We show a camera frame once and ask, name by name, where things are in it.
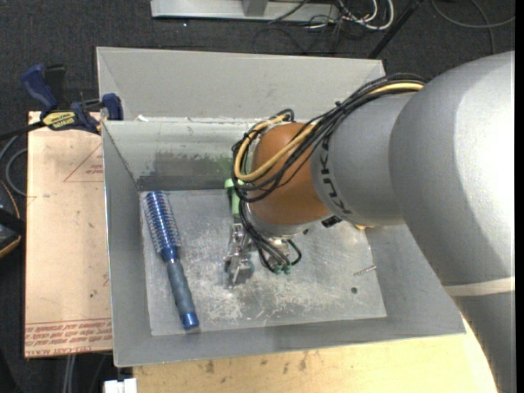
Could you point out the small metal drill bit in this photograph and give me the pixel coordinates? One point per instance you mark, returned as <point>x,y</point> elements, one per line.
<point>365,269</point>

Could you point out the light green plastic object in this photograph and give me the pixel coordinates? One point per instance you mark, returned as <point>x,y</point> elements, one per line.
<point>234,201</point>

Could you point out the blue round hairbrush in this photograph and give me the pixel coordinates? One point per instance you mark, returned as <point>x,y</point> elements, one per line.
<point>163,223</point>

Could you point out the black cylinder on white bracket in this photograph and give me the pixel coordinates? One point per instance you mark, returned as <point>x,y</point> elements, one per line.
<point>332,221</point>

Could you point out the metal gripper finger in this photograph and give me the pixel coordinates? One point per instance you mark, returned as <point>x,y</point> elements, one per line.
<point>245,272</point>
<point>230,274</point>

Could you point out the brown cardboard board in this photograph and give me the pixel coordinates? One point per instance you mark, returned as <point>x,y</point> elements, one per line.
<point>65,240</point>

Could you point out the grey metal bin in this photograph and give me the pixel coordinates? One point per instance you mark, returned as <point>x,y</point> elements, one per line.
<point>245,84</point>

